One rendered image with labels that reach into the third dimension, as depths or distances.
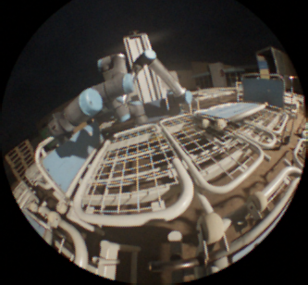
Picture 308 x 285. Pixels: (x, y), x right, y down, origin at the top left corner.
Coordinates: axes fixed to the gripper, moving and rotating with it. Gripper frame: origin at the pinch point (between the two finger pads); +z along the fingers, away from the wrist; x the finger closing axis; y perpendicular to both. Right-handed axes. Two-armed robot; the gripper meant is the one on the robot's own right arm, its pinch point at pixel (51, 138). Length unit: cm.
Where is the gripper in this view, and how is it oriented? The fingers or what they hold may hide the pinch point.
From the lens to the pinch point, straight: 57.1
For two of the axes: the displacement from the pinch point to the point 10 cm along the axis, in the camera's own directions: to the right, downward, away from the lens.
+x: -4.0, -8.4, -3.6
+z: -9.0, 4.3, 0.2
